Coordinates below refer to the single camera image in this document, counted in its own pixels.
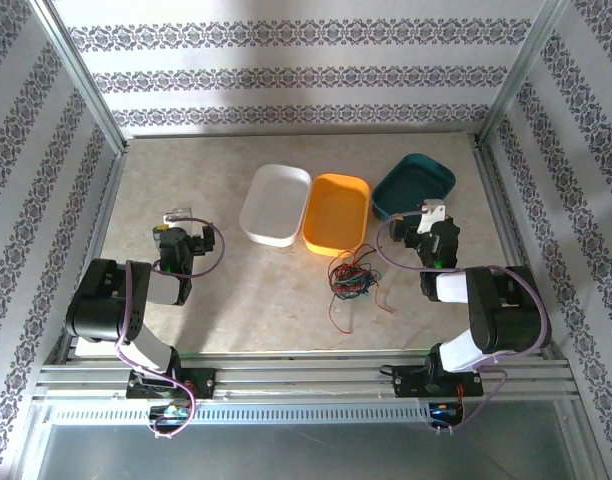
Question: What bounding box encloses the black cable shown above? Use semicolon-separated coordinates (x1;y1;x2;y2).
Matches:
328;252;382;302

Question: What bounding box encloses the red cable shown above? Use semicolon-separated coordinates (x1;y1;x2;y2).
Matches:
327;243;397;335

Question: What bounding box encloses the teal plastic bin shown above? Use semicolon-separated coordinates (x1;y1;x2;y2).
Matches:
370;152;458;223

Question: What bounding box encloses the white plastic bin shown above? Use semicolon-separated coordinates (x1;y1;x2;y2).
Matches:
238;163;314;249

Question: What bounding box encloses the orange plastic bin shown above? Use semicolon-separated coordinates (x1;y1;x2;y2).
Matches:
301;172;373;258

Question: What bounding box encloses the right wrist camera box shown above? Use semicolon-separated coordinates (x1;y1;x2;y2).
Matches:
416;199;448;236

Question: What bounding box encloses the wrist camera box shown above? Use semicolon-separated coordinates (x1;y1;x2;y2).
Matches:
416;199;448;236
164;205;197;228

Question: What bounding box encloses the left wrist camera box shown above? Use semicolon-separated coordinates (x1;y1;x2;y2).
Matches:
164;205;197;228

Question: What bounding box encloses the aluminium side rail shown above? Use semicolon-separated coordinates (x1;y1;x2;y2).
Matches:
55;149;130;364
470;142;563;362

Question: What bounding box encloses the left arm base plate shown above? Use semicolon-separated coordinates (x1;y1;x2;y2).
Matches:
126;367;219;402

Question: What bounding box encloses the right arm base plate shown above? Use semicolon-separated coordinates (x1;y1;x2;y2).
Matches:
391;365;486;400

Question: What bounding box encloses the aluminium frame post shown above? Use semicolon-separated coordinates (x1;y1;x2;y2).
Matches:
28;0;130;157
477;0;573;149

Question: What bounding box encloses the aluminium mounting rail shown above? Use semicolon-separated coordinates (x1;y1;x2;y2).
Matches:
33;349;580;402

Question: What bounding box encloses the slotted cable duct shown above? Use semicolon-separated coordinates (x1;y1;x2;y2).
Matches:
49;402;434;427

